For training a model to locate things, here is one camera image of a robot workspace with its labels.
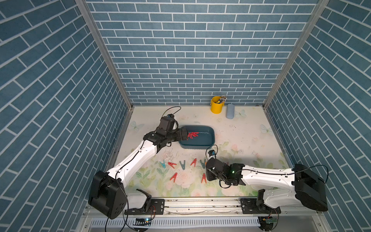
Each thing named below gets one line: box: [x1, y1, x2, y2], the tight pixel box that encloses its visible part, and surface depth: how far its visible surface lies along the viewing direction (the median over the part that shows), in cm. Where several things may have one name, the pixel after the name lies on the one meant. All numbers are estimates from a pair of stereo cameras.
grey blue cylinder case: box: [226, 103, 235, 120], surface depth 118 cm
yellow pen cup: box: [210, 95, 225, 115], surface depth 114 cm
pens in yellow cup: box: [216, 95, 228, 104], surface depth 106 cm
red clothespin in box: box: [186, 131, 200, 141], surface depth 104 cm
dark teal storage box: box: [178, 125, 215, 150], surface depth 101 cm
